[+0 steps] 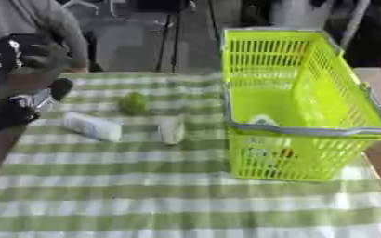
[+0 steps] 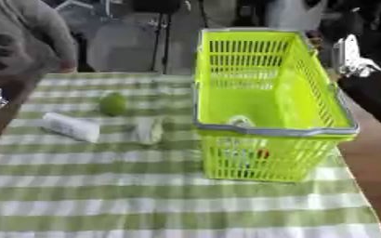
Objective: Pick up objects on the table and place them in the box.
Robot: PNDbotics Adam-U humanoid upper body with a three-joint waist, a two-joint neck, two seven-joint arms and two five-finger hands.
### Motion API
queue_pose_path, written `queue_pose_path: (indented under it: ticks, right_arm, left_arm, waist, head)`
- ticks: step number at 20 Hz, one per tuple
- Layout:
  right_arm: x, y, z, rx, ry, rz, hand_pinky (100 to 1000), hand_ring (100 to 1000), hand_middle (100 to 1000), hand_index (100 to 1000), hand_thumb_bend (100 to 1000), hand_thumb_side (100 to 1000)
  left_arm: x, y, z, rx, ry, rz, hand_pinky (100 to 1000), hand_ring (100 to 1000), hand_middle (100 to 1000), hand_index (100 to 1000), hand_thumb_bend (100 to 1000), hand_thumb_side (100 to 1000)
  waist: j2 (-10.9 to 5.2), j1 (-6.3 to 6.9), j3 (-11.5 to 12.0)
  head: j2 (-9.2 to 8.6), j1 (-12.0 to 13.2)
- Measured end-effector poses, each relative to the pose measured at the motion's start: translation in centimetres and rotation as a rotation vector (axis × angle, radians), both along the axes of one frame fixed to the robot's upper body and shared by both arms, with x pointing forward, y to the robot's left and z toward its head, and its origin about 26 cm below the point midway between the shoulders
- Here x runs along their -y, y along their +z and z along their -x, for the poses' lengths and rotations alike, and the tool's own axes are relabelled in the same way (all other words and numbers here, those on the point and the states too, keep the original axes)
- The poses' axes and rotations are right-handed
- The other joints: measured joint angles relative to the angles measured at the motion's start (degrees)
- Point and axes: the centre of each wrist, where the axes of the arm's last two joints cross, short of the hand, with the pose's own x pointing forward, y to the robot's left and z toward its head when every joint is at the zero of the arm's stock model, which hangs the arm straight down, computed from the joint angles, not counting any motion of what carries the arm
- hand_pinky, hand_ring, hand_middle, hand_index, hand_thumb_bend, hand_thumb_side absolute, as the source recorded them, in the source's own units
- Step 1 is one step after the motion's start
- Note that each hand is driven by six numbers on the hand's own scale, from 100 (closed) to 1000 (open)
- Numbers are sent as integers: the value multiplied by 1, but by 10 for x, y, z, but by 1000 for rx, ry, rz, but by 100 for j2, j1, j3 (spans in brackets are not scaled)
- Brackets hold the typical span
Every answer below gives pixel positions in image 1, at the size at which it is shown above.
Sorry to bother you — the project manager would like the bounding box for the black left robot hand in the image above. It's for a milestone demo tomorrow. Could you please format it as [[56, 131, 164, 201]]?
[[0, 33, 75, 134]]

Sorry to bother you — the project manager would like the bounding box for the white rectangular box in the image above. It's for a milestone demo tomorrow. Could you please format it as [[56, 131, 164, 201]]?
[[61, 111, 125, 143]]

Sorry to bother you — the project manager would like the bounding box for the person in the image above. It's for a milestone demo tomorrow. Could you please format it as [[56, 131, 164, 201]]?
[[0, 0, 92, 73]]

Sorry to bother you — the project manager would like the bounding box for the green round toy fruit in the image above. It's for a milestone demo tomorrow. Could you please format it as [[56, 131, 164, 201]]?
[[117, 91, 151, 116]]

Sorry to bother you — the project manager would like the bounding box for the black tripod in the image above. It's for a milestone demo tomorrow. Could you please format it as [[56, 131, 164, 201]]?
[[152, 0, 184, 74]]

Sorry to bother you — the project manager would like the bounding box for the white and green packet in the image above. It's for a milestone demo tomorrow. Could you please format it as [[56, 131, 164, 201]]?
[[156, 114, 188, 146]]

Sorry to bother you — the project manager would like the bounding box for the white item with green print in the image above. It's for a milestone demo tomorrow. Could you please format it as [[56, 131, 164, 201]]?
[[245, 113, 282, 127]]

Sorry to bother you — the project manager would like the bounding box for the lime green plastic basket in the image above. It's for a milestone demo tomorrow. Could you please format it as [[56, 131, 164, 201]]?
[[219, 27, 381, 183]]

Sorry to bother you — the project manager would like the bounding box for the white bin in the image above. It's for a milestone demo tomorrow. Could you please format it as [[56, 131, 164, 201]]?
[[267, 0, 337, 30]]

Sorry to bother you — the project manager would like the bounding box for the white chair frame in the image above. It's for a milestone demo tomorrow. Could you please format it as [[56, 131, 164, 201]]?
[[61, 0, 119, 18]]

